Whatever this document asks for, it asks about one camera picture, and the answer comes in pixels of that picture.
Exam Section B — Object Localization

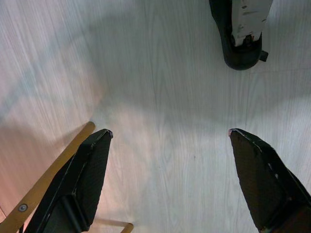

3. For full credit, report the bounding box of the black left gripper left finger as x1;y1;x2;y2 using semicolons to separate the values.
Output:
25;129;114;233

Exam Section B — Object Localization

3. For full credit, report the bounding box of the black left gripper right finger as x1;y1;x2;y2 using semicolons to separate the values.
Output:
227;128;311;233

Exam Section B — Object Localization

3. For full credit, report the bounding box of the black robot foot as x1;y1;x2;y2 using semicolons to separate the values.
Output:
208;0;275;71

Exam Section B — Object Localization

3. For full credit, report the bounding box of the wooden chair frame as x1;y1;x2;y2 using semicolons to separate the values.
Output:
0;121;134;233

